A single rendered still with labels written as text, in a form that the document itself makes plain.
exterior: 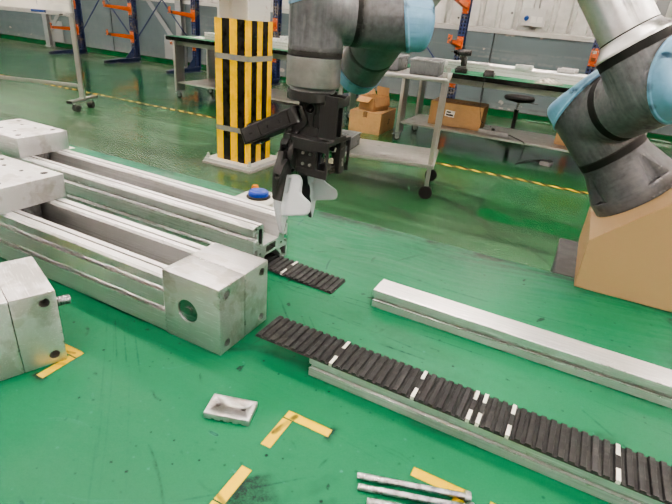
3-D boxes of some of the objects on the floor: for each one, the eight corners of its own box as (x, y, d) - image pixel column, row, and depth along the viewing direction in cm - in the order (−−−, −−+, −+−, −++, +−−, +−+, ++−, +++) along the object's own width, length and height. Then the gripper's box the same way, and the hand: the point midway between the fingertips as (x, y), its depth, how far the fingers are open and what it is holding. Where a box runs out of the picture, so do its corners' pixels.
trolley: (435, 180, 413) (459, 52, 369) (430, 200, 364) (456, 56, 321) (319, 162, 433) (328, 39, 389) (300, 179, 384) (307, 40, 341)
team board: (-55, 99, 536) (-110, -118, 451) (-20, 93, 581) (-64, -105, 496) (75, 113, 525) (43, -106, 441) (100, 106, 570) (76, -94, 485)
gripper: (319, 99, 61) (308, 251, 70) (365, 90, 72) (351, 221, 81) (262, 89, 64) (259, 235, 73) (315, 83, 76) (307, 209, 85)
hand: (293, 217), depth 78 cm, fingers open, 8 cm apart
